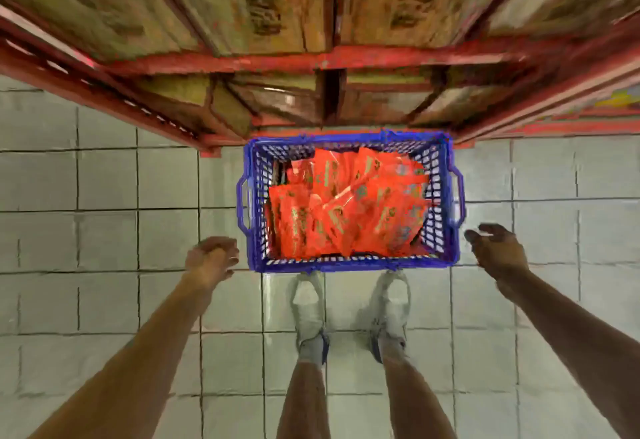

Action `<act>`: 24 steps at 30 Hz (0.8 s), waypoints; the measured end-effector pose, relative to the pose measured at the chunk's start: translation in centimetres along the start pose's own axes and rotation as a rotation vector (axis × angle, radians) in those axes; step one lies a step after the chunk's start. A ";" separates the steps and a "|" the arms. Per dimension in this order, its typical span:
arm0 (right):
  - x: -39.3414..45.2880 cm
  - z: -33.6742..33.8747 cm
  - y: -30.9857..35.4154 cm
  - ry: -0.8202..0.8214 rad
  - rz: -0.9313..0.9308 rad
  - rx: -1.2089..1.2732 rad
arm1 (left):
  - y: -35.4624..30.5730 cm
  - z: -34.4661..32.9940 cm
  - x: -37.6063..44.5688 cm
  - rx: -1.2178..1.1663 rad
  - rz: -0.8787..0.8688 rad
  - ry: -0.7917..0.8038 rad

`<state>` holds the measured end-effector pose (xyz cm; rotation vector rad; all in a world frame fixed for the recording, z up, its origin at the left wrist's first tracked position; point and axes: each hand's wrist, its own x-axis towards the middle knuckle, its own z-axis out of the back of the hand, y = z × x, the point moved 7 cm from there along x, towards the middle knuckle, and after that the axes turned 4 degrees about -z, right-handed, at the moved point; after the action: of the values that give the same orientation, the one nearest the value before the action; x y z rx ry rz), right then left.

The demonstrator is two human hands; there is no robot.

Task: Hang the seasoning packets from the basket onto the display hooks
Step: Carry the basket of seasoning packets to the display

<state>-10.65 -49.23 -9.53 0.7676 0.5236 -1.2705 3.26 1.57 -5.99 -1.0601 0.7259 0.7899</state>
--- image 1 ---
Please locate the person's leg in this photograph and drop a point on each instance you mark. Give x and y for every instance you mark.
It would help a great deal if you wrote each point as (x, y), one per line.
(303, 404)
(415, 404)

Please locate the person's left leg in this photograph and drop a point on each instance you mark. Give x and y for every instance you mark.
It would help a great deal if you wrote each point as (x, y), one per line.
(303, 404)

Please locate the grey shoe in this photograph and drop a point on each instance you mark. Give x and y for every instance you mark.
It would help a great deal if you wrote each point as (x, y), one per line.
(308, 309)
(390, 304)

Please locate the person's right hand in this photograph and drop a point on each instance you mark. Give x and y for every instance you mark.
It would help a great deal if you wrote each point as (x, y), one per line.
(497, 250)

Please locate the person's right forearm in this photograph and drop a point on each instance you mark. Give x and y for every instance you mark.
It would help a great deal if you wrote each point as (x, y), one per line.
(580, 344)

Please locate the person's right leg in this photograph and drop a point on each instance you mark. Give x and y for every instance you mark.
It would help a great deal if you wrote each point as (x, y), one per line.
(415, 404)

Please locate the person's left hand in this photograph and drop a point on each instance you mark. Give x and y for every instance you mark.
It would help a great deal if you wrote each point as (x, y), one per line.
(210, 262)

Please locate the person's left forearm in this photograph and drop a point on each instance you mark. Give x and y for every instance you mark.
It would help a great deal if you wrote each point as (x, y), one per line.
(130, 374)

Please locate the pile of red seasoning packets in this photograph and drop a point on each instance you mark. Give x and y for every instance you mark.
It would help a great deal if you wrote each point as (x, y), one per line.
(345, 209)

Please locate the grey left shoe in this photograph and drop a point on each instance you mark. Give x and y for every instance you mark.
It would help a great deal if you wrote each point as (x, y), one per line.
(308, 309)

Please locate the grey right shoe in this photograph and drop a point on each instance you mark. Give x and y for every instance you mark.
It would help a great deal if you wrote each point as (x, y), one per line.
(390, 304)

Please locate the blue plastic basket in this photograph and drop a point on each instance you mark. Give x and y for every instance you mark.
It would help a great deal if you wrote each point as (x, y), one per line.
(448, 244)

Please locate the red metal storage rack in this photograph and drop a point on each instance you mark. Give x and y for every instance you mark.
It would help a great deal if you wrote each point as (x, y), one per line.
(330, 58)

